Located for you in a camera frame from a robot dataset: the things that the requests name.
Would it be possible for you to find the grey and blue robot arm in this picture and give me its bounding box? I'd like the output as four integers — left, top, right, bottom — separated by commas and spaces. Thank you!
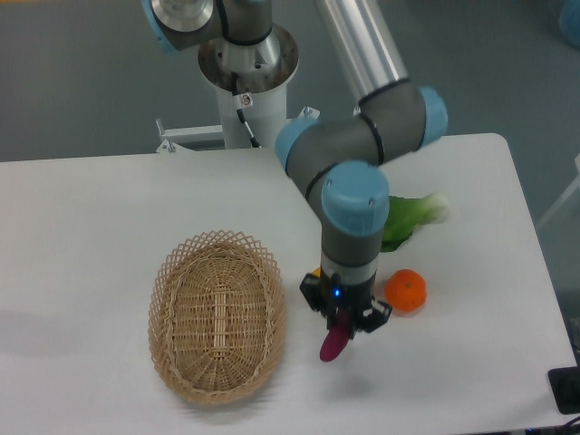
142, 1, 448, 338

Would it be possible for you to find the white metal base frame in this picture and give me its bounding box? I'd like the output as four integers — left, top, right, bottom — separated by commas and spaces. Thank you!
154, 105, 321, 153

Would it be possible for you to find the black device at table edge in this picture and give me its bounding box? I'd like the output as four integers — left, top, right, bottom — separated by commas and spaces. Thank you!
547, 366, 579, 415

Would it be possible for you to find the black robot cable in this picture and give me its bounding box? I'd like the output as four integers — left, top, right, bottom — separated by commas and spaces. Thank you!
230, 72, 262, 149

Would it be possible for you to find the woven wicker basket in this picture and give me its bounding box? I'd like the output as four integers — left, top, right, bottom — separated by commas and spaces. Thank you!
148, 230, 286, 406

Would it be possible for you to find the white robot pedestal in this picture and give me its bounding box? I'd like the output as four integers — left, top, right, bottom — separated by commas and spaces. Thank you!
198, 24, 298, 150

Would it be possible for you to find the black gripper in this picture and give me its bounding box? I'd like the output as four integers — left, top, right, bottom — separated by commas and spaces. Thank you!
299, 268, 392, 340

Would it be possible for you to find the green bok choy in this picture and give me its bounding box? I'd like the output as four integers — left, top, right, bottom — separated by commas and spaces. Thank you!
381, 192, 450, 253

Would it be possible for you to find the orange tangerine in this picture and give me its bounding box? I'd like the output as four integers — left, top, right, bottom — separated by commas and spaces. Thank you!
384, 269, 427, 313

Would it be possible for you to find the purple sweet potato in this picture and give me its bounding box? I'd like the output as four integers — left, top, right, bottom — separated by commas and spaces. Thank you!
319, 310, 351, 363

